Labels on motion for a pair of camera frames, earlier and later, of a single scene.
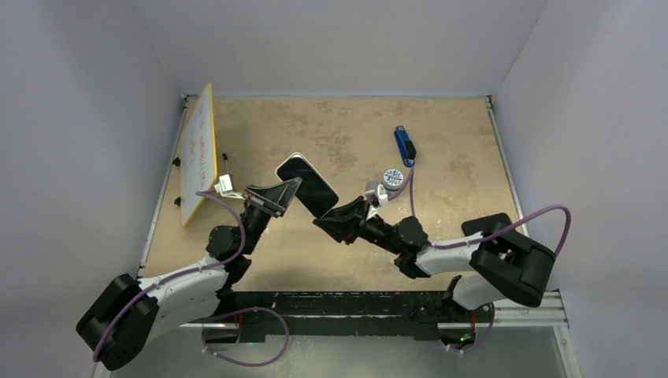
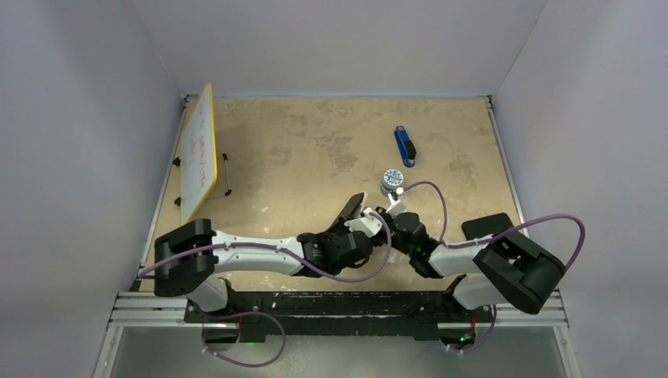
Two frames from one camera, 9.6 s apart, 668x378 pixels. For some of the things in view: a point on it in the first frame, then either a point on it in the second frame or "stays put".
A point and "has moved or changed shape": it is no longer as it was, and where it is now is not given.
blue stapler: x=406 y=146 stays put
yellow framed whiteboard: x=198 y=161 stays put
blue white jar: x=393 y=180 stays put
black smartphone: x=314 y=192 has moved or changed shape
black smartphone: x=487 y=224 stays put
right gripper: x=346 y=221 → x=381 y=210
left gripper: x=280 y=194 → x=339 y=227
